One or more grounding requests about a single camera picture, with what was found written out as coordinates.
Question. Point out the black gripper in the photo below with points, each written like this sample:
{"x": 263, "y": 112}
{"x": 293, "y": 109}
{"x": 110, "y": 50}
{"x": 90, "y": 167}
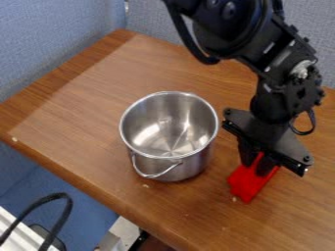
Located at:
{"x": 264, "y": 128}

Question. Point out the white box lower left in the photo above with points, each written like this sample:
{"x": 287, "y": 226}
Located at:
{"x": 20, "y": 237}

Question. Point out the grey table leg bracket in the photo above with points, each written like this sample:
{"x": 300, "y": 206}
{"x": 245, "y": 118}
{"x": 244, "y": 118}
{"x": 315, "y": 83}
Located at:
{"x": 120, "y": 236}

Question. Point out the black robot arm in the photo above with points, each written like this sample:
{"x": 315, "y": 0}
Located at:
{"x": 247, "y": 30}

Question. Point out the red plastic block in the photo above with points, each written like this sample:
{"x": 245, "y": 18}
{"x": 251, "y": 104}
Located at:
{"x": 245, "y": 182}

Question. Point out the stainless steel pot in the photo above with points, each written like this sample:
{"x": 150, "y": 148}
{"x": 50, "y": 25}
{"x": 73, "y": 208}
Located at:
{"x": 168, "y": 129}

